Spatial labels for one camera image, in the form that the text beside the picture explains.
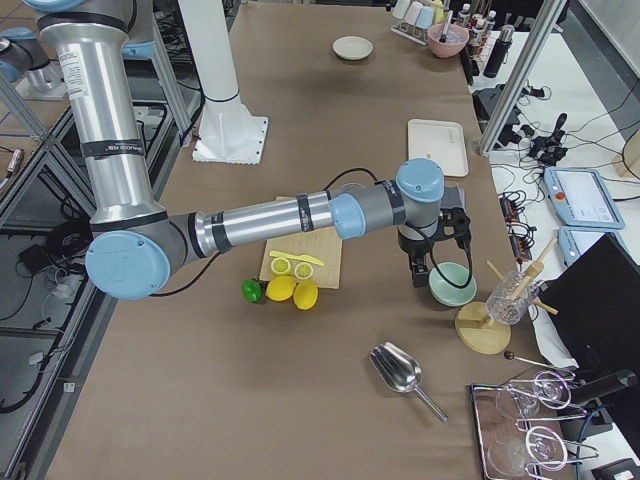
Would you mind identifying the green lime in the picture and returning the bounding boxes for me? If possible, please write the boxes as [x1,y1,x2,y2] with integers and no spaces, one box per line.
[241,279,263,303]

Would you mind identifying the black metal glass tray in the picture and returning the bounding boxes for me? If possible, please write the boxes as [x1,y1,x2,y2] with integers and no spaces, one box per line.
[469,370,599,479]

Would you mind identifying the aluminium frame post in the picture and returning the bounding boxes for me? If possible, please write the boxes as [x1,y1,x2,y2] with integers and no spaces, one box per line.
[478,0,566,157]

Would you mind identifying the bamboo cutting board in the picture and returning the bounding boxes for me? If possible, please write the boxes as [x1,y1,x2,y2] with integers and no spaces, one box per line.
[259,227,342,289]

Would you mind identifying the yellow plastic knife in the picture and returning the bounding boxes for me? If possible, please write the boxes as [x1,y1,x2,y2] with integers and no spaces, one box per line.
[268,250,325,266]

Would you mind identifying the grey folded cloth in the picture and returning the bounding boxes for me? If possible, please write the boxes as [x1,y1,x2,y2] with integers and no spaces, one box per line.
[440,184,466,210]

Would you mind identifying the blue teach pendant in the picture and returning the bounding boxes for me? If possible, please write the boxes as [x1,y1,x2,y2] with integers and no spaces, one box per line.
[543,167,625,230]
[557,226,624,267]

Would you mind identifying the beige round plate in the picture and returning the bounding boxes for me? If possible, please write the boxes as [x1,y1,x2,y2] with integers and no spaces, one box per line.
[332,36,374,61]

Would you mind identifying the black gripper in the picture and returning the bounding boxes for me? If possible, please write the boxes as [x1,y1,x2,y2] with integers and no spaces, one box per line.
[398,207,471,288]

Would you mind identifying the black monitor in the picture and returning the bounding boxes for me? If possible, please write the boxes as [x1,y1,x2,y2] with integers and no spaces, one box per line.
[539,232,640,396]

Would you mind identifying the metal ice scoop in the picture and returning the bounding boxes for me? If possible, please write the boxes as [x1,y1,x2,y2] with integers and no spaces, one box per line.
[369,341,449,423]

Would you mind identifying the wooden cup stand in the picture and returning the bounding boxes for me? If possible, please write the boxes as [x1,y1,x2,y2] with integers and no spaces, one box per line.
[455,237,558,354]

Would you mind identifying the metal muddler with black tip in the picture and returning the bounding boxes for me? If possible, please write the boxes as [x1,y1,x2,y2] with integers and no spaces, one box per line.
[439,10,454,44]

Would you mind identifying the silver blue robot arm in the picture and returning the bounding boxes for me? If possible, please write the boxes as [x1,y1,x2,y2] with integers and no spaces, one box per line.
[32,1,471,300]

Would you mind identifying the mint green bowl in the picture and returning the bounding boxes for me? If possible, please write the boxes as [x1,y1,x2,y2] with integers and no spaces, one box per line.
[429,262,478,307]

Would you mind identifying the clear glass cup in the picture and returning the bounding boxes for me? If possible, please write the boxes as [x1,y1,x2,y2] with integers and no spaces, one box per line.
[486,271,539,325]

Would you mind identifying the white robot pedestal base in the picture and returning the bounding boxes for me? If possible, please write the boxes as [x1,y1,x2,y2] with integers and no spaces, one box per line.
[179,0,268,165]

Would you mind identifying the pink bowl with ice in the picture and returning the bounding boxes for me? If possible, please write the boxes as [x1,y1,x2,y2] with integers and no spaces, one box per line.
[427,23,469,58]

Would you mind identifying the cream rabbit tray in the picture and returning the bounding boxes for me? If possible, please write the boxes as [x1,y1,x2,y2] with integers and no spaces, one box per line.
[407,119,469,178]

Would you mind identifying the white cup rack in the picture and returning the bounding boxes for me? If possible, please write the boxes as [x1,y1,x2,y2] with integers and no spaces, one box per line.
[389,0,450,46]

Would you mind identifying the lemon half near knife handle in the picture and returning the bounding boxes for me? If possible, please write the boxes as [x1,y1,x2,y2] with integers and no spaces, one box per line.
[270,257,292,276]

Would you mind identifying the lemon half near knife tip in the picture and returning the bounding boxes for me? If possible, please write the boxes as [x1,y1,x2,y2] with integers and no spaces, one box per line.
[292,262,314,281]

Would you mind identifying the black thermos bottle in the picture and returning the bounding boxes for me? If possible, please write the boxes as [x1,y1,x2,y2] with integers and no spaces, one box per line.
[483,24,515,78]

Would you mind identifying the whole yellow lemon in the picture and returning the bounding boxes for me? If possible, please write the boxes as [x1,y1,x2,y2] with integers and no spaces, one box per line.
[293,280,319,310]
[266,276,297,302]

